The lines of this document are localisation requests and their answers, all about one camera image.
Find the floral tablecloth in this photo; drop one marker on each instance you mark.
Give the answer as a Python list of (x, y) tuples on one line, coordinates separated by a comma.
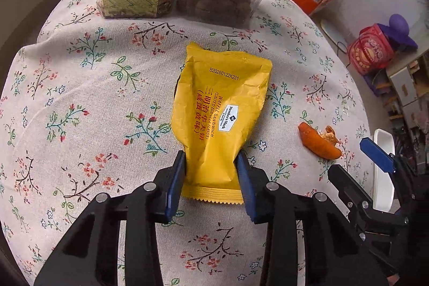
[(87, 109)]

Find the wooden shelf cabinet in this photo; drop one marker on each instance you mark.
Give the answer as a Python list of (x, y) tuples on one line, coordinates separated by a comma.
[(405, 80)]

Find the red pink bucket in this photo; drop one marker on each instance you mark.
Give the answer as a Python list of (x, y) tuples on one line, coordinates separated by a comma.
[(370, 51)]

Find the purple ball toy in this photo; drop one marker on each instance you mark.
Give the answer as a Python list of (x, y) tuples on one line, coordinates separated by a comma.
[(397, 33)]

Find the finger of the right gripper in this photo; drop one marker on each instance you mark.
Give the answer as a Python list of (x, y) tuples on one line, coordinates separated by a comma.
[(384, 161), (350, 192)]

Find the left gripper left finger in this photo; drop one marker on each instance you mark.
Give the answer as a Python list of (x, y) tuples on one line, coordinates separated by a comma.
[(87, 254)]

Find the white round scale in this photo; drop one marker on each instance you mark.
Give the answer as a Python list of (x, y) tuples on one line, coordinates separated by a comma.
[(334, 35)]

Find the yellow snack wrapper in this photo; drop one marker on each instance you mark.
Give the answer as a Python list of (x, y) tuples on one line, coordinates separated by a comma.
[(218, 100)]

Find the orange peel piece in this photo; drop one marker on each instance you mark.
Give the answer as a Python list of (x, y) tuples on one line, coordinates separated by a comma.
[(321, 144)]

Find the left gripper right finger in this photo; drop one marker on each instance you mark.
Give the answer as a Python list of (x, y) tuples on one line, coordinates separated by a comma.
[(334, 252)]

